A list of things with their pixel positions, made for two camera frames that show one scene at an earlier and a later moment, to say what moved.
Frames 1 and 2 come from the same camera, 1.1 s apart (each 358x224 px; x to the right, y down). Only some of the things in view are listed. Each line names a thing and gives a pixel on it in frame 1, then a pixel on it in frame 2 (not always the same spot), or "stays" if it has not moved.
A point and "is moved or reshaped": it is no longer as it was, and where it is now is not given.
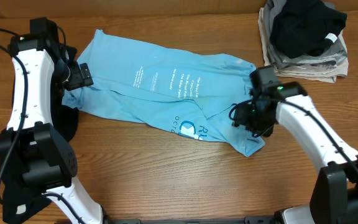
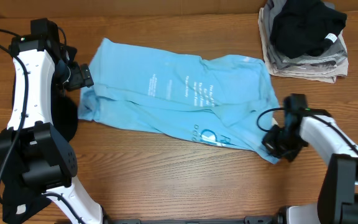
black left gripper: (81, 77) stays
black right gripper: (242, 117) → (267, 142)
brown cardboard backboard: (17, 9) stays
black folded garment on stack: (304, 28) stays
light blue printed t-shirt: (183, 92) is moved or reshaped
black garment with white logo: (17, 206) stays
